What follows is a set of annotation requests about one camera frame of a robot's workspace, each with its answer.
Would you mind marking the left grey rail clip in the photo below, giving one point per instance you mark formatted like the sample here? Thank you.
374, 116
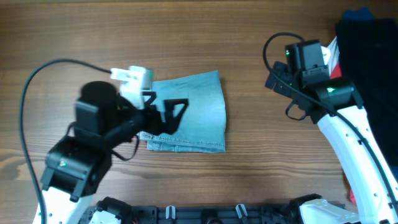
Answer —
170, 212

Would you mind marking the right grey rail clip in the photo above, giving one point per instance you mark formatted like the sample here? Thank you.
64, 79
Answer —
242, 213

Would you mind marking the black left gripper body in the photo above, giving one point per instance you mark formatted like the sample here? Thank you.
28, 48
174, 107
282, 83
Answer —
152, 115

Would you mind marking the red garment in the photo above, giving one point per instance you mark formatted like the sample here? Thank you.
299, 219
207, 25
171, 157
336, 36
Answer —
336, 73

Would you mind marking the white garment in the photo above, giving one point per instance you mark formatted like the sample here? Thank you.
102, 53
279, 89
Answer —
334, 55

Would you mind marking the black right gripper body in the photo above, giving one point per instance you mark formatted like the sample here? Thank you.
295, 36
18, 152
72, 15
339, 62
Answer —
277, 76

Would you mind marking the dark blue garment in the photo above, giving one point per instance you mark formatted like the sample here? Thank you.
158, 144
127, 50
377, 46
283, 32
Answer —
357, 15

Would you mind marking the black garment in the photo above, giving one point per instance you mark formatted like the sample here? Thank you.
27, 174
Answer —
373, 87

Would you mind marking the grey rail clip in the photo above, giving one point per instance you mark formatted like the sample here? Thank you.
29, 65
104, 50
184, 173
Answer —
242, 213
170, 212

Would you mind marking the light blue denim shorts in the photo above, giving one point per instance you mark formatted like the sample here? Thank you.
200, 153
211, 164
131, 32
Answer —
203, 124

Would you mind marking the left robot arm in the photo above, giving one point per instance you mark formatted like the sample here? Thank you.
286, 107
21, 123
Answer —
75, 166

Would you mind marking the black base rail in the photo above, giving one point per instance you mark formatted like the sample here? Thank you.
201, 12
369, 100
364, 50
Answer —
265, 214

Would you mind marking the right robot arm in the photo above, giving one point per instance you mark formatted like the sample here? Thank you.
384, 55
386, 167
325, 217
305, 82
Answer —
336, 107

